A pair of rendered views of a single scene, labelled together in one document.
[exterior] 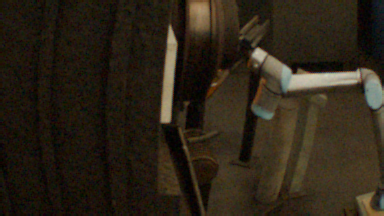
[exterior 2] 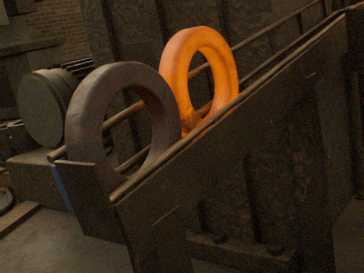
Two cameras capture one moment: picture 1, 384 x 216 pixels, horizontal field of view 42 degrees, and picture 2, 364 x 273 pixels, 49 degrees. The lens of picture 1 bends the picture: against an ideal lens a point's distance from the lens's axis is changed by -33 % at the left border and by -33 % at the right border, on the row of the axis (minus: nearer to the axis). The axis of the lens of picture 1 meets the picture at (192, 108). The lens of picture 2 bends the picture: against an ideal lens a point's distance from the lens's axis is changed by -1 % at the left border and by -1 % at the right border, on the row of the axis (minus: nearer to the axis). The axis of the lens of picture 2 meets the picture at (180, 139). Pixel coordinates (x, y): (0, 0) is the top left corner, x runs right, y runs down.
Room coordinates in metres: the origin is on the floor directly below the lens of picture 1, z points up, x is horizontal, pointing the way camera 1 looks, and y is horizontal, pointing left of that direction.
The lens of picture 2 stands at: (0.44, -0.62, 0.76)
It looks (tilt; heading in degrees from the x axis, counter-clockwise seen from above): 16 degrees down; 52
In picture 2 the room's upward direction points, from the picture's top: 12 degrees counter-clockwise
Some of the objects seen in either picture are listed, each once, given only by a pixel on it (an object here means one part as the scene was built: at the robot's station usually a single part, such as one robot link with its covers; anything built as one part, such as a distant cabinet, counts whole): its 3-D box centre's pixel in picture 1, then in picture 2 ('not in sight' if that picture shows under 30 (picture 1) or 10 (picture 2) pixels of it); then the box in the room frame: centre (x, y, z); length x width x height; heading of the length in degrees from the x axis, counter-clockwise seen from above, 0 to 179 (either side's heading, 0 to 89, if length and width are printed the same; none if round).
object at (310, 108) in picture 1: (305, 138); not in sight; (2.59, -0.55, 0.31); 0.24 x 0.16 x 0.62; 12
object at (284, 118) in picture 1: (278, 154); not in sight; (2.52, -0.40, 0.26); 0.12 x 0.12 x 0.52
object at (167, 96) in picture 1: (161, 57); not in sight; (1.43, 0.08, 1.15); 0.26 x 0.02 x 0.18; 12
